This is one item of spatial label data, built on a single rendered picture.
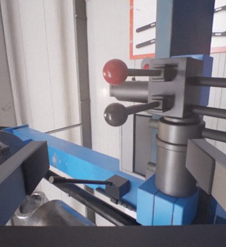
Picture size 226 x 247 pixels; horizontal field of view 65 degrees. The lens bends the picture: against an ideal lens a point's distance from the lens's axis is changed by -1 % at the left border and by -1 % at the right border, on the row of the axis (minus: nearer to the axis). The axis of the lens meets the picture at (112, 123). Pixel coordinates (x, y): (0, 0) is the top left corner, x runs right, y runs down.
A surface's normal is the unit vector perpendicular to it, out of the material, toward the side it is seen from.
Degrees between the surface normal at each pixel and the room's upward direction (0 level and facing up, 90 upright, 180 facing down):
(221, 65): 90
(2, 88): 173
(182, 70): 90
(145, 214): 90
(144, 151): 90
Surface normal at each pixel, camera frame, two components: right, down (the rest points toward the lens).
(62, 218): -0.07, -0.95
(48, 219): -0.24, -0.84
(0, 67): 0.68, 0.18
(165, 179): -0.78, 0.17
